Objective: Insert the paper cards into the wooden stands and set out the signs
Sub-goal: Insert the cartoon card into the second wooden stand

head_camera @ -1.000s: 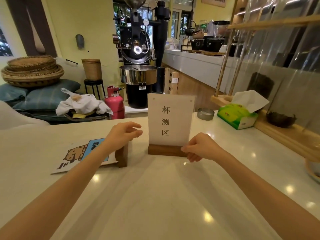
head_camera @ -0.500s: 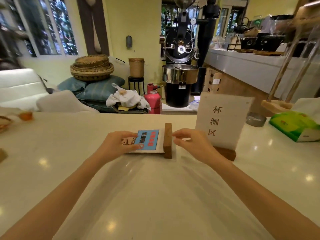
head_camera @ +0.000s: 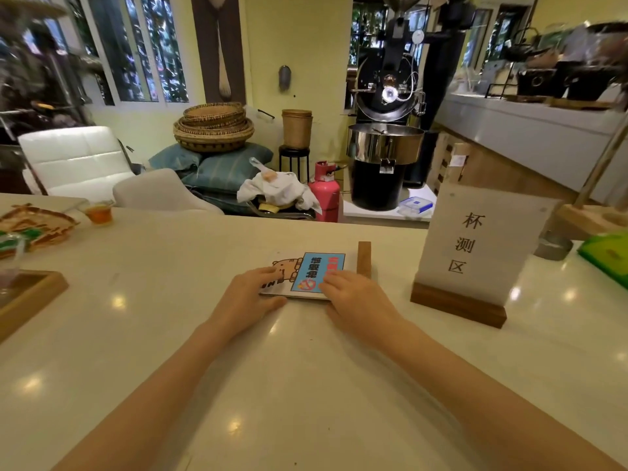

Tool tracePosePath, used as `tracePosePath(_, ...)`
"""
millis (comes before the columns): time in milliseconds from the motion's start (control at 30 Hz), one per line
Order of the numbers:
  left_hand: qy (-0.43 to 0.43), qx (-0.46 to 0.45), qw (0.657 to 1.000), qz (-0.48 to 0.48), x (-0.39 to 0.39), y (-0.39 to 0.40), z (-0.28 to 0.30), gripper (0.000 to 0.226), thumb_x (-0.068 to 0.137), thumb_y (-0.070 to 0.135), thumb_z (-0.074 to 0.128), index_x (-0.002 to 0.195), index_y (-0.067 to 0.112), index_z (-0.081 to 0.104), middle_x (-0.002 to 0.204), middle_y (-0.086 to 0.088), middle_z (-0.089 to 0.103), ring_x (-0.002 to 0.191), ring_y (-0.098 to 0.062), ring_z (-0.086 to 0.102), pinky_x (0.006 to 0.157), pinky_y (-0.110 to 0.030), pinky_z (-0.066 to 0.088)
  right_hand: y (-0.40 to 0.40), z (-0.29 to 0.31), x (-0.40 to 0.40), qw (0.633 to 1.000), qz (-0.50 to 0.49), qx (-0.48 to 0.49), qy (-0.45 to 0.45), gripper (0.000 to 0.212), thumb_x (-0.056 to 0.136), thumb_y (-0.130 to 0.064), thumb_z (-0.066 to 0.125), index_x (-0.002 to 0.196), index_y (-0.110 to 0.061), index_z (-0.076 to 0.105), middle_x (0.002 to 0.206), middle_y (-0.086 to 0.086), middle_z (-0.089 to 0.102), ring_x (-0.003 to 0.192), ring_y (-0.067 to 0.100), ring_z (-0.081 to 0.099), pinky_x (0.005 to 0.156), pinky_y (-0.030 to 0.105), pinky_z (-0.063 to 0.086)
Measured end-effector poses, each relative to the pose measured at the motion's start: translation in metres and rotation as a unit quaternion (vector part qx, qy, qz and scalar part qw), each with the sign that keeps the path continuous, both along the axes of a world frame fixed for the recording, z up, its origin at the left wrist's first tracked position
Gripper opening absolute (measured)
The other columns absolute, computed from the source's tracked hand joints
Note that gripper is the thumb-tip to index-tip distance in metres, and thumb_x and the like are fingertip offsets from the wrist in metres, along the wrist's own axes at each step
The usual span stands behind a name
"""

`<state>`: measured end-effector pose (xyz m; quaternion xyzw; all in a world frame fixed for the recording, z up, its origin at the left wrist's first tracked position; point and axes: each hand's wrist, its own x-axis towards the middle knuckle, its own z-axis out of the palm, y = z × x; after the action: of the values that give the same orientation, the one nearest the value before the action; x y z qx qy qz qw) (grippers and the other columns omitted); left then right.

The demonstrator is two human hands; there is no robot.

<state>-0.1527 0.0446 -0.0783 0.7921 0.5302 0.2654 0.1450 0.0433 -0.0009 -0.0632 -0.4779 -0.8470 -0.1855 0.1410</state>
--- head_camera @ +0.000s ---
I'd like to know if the person's left hand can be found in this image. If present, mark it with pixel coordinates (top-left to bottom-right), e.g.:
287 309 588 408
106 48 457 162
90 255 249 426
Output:
208 266 290 340

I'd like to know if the person's right hand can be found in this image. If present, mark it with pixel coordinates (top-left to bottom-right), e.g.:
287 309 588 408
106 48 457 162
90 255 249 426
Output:
319 269 407 340

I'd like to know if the cartoon tiger sign panel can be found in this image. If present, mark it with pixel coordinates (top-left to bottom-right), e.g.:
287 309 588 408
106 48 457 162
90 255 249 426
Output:
260 251 347 301

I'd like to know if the white text sign panel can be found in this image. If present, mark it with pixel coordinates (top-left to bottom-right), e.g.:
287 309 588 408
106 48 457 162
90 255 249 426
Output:
414 183 563 307

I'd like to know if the person's left forearm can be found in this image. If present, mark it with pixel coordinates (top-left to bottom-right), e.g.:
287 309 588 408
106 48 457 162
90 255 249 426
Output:
51 321 256 471

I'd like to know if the person's right forearm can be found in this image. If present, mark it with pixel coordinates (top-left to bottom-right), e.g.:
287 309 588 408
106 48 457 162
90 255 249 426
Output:
382 316 628 471

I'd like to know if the white low platform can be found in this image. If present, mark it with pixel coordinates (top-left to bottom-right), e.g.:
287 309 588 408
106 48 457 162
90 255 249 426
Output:
341 183 438 224

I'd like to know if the black cart tray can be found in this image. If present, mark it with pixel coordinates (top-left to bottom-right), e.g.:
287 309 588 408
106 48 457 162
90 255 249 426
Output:
188 188 316 221

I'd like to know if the clear box with blue lid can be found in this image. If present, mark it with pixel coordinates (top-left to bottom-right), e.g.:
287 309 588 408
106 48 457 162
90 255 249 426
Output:
397 196 435 217

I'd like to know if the pink gas cylinder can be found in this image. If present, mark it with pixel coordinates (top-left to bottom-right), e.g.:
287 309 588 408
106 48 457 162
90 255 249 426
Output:
307 160 347 223

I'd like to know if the white crumpled cloth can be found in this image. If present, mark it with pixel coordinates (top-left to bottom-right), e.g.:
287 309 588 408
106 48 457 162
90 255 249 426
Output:
236 157 323 215

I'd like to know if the large blue-grey cushion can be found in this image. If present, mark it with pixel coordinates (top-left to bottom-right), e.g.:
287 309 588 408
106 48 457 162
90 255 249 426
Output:
180 141 274 194

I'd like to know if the grey upholstered chair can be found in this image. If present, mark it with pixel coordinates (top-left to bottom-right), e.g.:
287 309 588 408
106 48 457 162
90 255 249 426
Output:
113 168 224 215

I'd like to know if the black coffee roaster machine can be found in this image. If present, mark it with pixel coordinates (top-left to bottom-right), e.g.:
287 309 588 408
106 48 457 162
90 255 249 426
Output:
345 0 428 212

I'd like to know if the black round stool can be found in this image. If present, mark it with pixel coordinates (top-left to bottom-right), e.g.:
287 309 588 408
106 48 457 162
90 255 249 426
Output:
278 145 311 184

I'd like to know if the small blue-grey cushion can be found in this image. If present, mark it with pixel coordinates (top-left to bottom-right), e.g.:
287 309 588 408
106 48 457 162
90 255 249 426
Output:
148 143 202 173

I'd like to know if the large woven basket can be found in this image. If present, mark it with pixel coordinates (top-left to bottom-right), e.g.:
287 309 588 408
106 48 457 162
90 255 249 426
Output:
173 120 255 154

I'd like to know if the light wooden crate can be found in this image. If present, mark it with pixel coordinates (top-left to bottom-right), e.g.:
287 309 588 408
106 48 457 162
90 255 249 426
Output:
427 133 472 197

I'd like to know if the glass cup of tea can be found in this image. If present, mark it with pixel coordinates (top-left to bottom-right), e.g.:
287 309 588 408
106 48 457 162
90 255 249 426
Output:
78 199 116 227

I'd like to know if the medium woven basket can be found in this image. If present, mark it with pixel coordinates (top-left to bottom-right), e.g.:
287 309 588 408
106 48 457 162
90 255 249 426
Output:
176 114 249 138

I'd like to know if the small woven basket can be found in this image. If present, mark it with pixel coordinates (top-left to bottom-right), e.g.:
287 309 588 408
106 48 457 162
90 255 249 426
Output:
183 102 245 126

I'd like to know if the round metal ashtray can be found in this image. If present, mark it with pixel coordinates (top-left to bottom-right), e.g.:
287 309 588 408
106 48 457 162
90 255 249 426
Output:
533 230 574 262

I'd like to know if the wooden serving tray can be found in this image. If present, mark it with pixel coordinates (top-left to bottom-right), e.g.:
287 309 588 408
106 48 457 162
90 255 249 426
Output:
0 269 69 343

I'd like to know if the woven snack tray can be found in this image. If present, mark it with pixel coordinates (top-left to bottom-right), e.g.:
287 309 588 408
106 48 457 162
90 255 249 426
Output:
0 203 79 260

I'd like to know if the white leather chair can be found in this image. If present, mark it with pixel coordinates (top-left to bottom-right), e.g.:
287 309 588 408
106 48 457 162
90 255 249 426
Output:
18 126 136 201

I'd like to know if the black chaff collector tower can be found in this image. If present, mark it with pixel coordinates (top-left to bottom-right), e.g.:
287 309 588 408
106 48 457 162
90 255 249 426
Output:
404 0 477 188

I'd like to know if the wooden tube rack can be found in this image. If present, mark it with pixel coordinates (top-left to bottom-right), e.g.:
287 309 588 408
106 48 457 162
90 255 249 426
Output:
554 110 628 241

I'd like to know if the long white bar ledge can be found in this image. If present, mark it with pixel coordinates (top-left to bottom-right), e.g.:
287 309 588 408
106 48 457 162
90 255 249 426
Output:
434 92 628 207

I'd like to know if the green tissue box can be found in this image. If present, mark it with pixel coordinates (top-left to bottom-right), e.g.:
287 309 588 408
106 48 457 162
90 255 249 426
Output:
576 232 628 291

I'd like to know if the small black stove pot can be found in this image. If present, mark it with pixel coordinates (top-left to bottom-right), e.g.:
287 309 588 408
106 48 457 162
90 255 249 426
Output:
517 67 558 97

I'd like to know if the black iron kettle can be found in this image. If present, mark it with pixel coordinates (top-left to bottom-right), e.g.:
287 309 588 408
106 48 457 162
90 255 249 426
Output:
505 26 540 62

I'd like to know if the large black stove pot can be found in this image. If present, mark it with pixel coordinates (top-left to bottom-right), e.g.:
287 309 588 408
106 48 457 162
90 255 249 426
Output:
557 63 619 101

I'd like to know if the brown wall poster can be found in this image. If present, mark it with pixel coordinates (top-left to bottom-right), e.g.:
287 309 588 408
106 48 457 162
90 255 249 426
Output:
190 0 246 105

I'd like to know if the window with white frame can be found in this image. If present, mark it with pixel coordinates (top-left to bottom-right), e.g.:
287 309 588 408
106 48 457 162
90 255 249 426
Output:
63 0 190 106

